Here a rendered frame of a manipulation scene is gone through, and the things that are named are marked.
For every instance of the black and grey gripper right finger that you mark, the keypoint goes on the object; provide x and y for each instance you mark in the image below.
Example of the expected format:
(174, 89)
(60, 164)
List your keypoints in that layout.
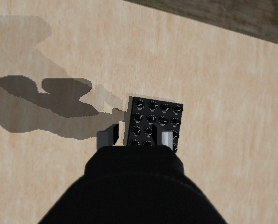
(161, 136)

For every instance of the black knob box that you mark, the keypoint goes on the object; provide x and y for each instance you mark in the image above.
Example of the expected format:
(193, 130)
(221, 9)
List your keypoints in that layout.
(145, 112)

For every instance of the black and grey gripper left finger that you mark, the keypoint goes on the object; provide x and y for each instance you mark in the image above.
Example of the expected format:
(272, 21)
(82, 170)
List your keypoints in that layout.
(108, 137)

